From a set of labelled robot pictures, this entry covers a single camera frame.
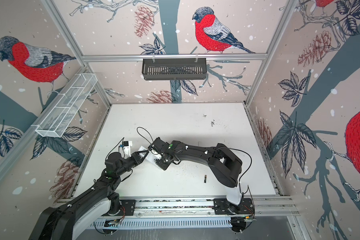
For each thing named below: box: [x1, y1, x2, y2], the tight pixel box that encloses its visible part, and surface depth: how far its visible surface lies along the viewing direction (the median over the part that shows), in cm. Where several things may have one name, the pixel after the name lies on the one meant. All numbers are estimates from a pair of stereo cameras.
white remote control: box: [138, 145, 161, 166], surface depth 83 cm
